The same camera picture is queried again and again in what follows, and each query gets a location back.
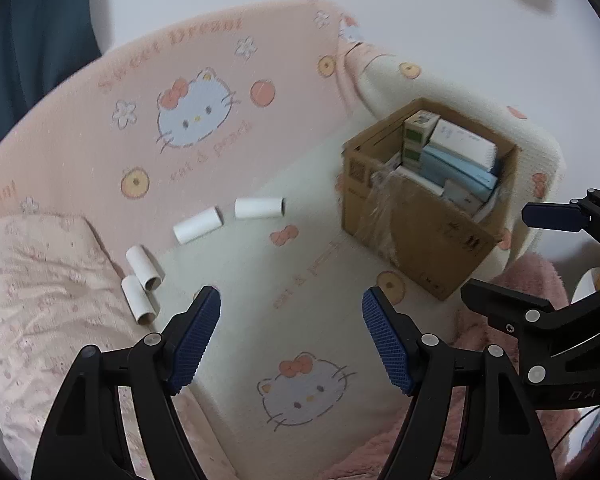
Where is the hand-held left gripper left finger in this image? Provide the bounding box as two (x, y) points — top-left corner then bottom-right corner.
(30, 286), (222, 480)

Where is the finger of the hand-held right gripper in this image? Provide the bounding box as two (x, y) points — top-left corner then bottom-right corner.
(521, 189), (600, 281)
(461, 277), (600, 361)

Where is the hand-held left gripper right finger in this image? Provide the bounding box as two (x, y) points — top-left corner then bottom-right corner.
(361, 286), (558, 480)

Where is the white paper tube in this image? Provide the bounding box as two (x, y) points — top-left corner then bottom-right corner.
(173, 206), (224, 245)
(234, 197), (285, 220)
(121, 275), (157, 325)
(125, 244), (165, 291)

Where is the brown cardboard box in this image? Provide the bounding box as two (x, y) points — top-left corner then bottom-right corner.
(341, 97), (520, 302)

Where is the white rounded object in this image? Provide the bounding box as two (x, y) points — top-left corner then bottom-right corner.
(570, 267), (600, 307)

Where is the small white and blue carton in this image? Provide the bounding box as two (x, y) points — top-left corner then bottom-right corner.
(442, 178), (486, 214)

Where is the light blue carton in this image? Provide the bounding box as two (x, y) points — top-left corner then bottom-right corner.
(419, 144), (499, 202)

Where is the white carton with blue print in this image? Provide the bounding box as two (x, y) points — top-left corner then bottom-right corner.
(425, 120), (499, 174)

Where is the clear plastic wrap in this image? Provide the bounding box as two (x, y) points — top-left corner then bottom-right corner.
(354, 159), (431, 267)

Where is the green and white carton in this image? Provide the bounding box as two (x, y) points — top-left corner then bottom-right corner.
(401, 110), (441, 171)

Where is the pink floral pillow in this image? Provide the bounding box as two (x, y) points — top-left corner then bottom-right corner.
(0, 215), (241, 480)

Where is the cat and peach printed blanket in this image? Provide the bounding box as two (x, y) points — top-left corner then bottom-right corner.
(0, 0), (568, 480)

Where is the dark teal curtain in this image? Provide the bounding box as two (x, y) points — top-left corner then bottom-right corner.
(0, 0), (117, 161)

